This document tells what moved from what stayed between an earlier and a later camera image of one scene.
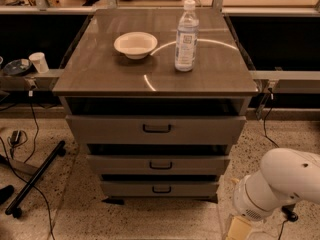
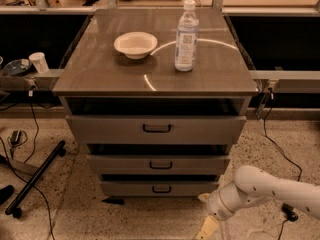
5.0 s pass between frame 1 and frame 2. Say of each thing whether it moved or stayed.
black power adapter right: stayed
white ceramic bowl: stayed
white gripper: moved
